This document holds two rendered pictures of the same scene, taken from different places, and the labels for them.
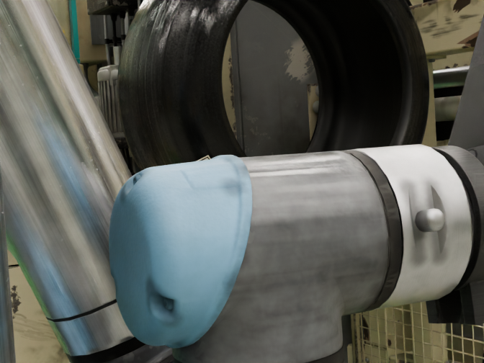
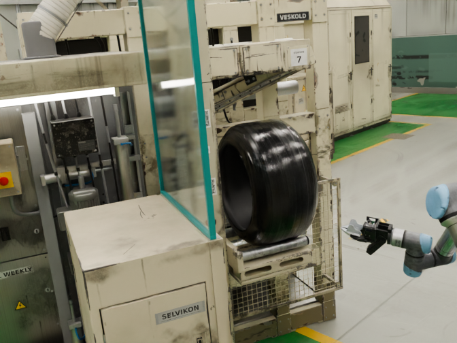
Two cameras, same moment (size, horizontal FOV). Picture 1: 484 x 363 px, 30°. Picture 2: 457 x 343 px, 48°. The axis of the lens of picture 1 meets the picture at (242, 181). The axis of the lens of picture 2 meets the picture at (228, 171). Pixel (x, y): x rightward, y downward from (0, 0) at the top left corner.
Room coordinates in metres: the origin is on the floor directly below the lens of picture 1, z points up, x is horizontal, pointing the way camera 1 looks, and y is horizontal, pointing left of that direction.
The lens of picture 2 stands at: (1.53, 2.17, 1.83)
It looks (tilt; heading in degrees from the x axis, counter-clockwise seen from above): 15 degrees down; 278
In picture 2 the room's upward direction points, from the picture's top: 5 degrees counter-clockwise
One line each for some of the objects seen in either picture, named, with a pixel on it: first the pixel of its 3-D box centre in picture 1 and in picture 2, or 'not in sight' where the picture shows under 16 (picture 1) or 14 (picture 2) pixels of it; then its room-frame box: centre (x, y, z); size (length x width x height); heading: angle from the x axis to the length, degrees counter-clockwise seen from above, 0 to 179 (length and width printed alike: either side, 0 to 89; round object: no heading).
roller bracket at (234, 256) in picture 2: not in sight; (223, 246); (1.87, 0.03, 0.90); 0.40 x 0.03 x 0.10; 119
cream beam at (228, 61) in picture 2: not in sight; (244, 59); (1.75, -0.37, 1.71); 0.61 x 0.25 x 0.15; 29
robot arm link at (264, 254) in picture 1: (248, 251); not in sight; (0.39, 0.00, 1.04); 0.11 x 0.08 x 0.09; 115
